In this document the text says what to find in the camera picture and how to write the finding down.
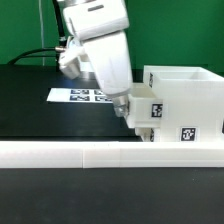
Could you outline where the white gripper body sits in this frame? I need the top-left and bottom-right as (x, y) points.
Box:
(83, 32), (132, 98)

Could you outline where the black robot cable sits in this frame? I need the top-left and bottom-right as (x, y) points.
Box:
(7, 0), (70, 66)

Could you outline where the white L-shaped fence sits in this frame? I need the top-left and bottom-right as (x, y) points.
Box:
(0, 141), (224, 168)

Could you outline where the white drawer with knob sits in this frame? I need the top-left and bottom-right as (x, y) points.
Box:
(135, 128), (154, 142)

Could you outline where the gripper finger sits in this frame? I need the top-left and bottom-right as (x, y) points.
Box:
(112, 95), (129, 117)

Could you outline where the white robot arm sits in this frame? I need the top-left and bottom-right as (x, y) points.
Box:
(59, 0), (132, 117)

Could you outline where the fiducial tag sheet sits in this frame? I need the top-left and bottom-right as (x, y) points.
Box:
(47, 88), (111, 103)

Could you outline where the white drawer cabinet box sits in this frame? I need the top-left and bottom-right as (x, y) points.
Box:
(143, 66), (224, 142)

